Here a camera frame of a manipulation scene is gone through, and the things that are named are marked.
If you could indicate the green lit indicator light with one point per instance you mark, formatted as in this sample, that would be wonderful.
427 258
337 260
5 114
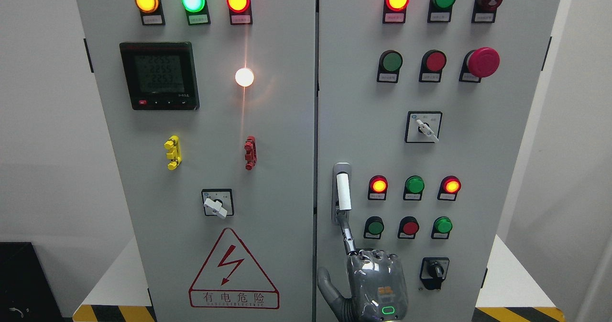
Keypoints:
196 12

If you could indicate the red push button lower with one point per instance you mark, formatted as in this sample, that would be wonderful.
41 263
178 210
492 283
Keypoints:
408 228

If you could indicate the white lit indicator lamp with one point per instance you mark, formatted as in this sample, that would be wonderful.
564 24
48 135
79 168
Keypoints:
244 77

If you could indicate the green push button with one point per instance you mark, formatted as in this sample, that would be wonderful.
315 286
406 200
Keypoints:
441 228
389 67
373 228

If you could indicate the yellow terminal connector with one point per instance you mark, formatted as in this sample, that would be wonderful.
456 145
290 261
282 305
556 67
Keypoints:
173 154

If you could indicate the red push button upper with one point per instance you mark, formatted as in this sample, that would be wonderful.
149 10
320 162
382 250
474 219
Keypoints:
431 67

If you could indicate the green indicator light middle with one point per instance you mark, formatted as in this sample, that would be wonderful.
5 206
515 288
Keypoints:
413 188

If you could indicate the grey cabinet door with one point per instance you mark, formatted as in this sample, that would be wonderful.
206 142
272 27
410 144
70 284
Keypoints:
273 202
363 122

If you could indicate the red electric hazard warning sign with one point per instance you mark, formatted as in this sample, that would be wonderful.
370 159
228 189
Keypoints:
232 278

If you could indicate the left door rotary selector switch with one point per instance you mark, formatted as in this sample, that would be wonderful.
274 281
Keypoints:
218 202

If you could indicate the white platform with hazard stripes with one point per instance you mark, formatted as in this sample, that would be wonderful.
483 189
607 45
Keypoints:
509 293

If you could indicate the grey left cabinet door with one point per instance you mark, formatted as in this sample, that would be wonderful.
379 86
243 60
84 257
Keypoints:
273 202

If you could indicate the red lit indicator middle left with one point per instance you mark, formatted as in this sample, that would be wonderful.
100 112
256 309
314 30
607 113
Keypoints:
378 186

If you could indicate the green push button lower left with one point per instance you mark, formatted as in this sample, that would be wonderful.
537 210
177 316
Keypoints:
373 228

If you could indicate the black box lower left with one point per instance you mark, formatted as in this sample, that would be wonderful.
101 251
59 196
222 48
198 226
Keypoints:
25 295

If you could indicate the silver door swing handle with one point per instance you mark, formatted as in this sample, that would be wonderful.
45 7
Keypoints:
340 190

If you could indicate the red lit indicator top right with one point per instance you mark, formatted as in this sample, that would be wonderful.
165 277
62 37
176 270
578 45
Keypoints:
394 11

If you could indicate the black digital power meter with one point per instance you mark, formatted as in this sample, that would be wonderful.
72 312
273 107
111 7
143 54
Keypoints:
160 75

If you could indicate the red emergency stop mushroom button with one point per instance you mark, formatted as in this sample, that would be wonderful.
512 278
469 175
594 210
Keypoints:
478 64

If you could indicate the green push button lower right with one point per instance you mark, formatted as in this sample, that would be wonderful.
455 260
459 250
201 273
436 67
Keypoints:
441 228

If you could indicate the grey right cabinet door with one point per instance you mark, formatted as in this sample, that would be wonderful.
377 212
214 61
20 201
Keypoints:
363 122

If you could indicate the red lit indicator middle right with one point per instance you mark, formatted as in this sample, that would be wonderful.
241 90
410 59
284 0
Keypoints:
448 188

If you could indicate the upper right rotary selector switch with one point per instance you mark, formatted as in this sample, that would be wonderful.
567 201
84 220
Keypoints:
423 127

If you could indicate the red terminal connector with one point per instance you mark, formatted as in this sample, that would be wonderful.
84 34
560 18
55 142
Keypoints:
250 153

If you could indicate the red push button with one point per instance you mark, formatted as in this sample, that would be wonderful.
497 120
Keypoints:
408 228
431 67

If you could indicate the amber indicator light top left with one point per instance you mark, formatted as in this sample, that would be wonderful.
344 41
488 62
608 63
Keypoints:
151 12

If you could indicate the red lit indicator light left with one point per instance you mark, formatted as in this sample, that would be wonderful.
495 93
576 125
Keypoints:
240 12

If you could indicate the black knob selector switch bottom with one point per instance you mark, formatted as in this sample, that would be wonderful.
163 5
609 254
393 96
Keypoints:
433 272

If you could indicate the green indicator light top right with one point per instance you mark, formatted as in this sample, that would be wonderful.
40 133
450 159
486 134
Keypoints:
440 11

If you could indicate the green push button upper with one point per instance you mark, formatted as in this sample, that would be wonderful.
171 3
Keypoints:
389 67

